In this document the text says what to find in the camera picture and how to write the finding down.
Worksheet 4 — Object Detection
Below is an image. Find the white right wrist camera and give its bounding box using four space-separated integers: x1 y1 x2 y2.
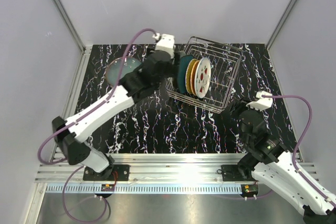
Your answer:
246 91 273 111

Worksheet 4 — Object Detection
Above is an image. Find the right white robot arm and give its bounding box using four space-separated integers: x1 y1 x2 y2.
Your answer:
229 99 335 223

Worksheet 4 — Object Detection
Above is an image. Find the metal wire dish rack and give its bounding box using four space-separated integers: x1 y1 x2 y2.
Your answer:
166 36 243 113

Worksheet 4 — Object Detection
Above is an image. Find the mint green flower plate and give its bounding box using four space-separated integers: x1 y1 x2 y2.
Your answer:
179 51 186 59

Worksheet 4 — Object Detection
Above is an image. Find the aluminium mounting rail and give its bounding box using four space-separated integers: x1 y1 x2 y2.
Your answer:
34 153 319 184

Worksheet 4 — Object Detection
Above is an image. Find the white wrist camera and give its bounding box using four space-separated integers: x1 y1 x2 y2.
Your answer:
152 33 175 59
246 91 273 111

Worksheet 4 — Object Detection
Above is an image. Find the teal square plate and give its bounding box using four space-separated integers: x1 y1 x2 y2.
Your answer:
176 55 194 94

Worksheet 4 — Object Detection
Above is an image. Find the left aluminium frame post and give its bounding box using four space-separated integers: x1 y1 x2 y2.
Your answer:
38 0 92 63

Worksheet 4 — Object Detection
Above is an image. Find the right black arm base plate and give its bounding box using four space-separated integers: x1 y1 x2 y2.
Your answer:
220 165 244 182

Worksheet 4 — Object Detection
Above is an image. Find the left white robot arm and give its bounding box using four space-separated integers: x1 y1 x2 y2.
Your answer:
52 50 181 180

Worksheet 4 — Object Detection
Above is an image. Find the white watermelon pattern plate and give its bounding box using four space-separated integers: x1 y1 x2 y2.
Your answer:
195 57 211 99

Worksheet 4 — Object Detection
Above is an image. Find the orange woven basket plate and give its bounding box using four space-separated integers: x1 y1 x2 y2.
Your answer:
191 60 200 96

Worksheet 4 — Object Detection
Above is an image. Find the right small circuit board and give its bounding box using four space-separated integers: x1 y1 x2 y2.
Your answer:
242 184 259 195

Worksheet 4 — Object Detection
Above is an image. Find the left small circuit board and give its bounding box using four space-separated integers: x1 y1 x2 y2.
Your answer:
101 184 115 191

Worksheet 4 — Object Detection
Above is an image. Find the dark blue glazed plate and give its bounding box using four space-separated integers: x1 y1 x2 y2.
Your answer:
105 57 141 87

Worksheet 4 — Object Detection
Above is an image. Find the white slotted cable duct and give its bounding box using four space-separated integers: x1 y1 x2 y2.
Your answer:
46 183 242 195

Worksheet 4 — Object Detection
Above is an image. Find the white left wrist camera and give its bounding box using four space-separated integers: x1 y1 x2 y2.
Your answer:
152 33 175 59

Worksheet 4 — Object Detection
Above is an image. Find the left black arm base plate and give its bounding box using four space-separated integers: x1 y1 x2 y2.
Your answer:
83 164 130 182

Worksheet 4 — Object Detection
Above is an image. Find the yellow woven pattern plate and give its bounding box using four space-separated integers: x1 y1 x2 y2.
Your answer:
185 59 197 94

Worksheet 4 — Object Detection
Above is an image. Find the small circuit board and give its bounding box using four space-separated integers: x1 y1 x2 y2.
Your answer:
101 184 115 191
242 184 259 195

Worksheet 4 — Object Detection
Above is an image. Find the aluminium frame post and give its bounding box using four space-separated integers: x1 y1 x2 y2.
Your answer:
266 0 299 50
38 0 92 63

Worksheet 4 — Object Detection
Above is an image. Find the right aluminium frame post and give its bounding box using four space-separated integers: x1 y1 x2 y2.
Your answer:
266 0 299 50

